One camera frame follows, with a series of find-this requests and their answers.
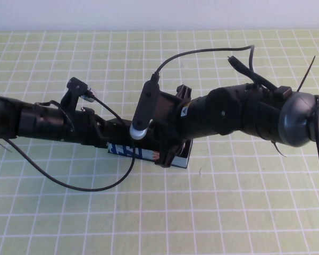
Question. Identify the left wrist camera silver lens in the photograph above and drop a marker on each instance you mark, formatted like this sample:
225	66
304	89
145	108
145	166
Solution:
75	85

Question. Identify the black left camera mount bracket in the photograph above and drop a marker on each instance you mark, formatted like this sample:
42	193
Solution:
69	99

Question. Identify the black printed glasses case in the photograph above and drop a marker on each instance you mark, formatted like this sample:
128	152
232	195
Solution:
180	162

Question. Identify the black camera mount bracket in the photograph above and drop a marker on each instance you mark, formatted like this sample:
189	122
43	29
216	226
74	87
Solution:
172	98
69	99

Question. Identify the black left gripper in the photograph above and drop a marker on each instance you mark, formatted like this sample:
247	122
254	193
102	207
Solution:
94	130

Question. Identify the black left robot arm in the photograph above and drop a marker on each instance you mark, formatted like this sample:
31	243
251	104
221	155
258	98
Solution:
37	122

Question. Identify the black right camera mount bracket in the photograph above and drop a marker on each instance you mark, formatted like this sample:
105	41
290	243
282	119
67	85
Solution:
172	98

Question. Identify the green white grid tablecloth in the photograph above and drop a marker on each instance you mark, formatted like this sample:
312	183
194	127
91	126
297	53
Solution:
175	212

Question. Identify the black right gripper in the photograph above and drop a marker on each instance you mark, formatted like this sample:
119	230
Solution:
172	125

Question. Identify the right wrist camera silver lens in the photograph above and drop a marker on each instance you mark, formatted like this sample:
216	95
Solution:
144	106

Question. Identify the wrist camera silver lens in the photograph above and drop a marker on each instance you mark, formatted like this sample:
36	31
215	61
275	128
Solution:
144	106
75	85

